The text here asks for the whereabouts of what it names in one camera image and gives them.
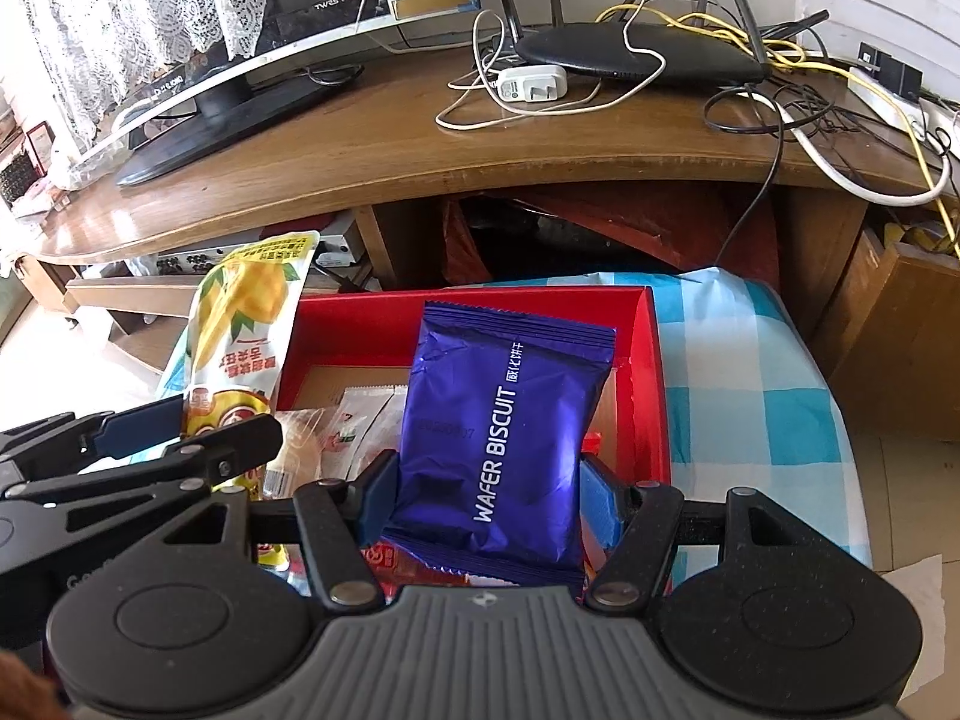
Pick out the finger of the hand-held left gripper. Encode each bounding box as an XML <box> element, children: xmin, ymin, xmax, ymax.
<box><xmin>0</xmin><ymin>414</ymin><xmax>284</xmax><ymax>527</ymax></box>
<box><xmin>0</xmin><ymin>397</ymin><xmax>186</xmax><ymax>478</ymax></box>

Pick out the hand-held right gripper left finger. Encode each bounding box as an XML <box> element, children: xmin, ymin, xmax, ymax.
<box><xmin>159</xmin><ymin>450</ymin><xmax>400</xmax><ymax>613</ymax></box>

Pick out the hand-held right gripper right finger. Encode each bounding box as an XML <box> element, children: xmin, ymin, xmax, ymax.
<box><xmin>581</xmin><ymin>457</ymin><xmax>815</xmax><ymax>613</ymax></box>

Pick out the red cardboard box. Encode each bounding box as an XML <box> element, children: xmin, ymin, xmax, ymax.
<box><xmin>274</xmin><ymin>283</ymin><xmax>673</xmax><ymax>595</ymax></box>

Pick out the purple wafer biscuit packet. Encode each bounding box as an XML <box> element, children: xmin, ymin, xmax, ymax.
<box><xmin>379</xmin><ymin>300</ymin><xmax>618</xmax><ymax>589</ymax></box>

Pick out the yellow mango-print snack packet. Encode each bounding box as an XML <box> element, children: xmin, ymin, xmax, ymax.
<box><xmin>156</xmin><ymin>231</ymin><xmax>322</xmax><ymax>572</ymax></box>

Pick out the plain white snack packet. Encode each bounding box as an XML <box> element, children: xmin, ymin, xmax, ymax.
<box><xmin>343</xmin><ymin>384</ymin><xmax>410</xmax><ymax>477</ymax></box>

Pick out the red yellow snack packet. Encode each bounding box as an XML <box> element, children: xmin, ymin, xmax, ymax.
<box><xmin>360</xmin><ymin>540</ymin><xmax>488</xmax><ymax>589</ymax></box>

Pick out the blue white checkered tablecloth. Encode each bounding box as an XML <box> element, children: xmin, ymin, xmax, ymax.
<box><xmin>480</xmin><ymin>266</ymin><xmax>876</xmax><ymax>616</ymax></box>

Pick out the silver set-top box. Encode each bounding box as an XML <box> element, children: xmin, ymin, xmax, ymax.
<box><xmin>154</xmin><ymin>210</ymin><xmax>362</xmax><ymax>276</ymax></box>

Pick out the white paper sheet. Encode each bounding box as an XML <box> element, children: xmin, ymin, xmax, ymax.
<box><xmin>881</xmin><ymin>553</ymin><xmax>948</xmax><ymax>691</ymax></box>

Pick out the white lace cloth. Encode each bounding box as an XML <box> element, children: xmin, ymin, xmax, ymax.
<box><xmin>15</xmin><ymin>0</ymin><xmax>275</xmax><ymax>145</ymax></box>

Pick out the white charger plug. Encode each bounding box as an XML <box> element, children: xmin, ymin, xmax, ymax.
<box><xmin>495</xmin><ymin>64</ymin><xmax>569</xmax><ymax>103</ymax></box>

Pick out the black flat-screen TV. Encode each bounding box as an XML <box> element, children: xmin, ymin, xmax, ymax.
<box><xmin>75</xmin><ymin>0</ymin><xmax>488</xmax><ymax>190</ymax></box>

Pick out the black router with antennas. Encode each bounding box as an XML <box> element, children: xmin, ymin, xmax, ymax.
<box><xmin>480</xmin><ymin>0</ymin><xmax>775</xmax><ymax>88</ymax></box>

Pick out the white power strip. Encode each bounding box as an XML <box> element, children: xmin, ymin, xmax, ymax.
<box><xmin>847</xmin><ymin>64</ymin><xmax>960</xmax><ymax>160</ymax></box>

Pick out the black power adapter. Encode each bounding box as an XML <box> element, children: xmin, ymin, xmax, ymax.
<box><xmin>857</xmin><ymin>41</ymin><xmax>925</xmax><ymax>100</ymax></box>

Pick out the black cable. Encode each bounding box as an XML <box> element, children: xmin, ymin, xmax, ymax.
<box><xmin>701</xmin><ymin>11</ymin><xmax>863</xmax><ymax>271</ymax></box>

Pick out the thin white cable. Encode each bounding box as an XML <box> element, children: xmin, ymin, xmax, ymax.
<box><xmin>435</xmin><ymin>7</ymin><xmax>670</xmax><ymax>130</ymax></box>

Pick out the thick white cable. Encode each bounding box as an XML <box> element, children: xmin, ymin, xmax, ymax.
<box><xmin>776</xmin><ymin>106</ymin><xmax>950</xmax><ymax>207</ymax></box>

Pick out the yellow cable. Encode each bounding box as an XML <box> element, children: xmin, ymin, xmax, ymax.
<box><xmin>596</xmin><ymin>4</ymin><xmax>960</xmax><ymax>260</ymax></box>

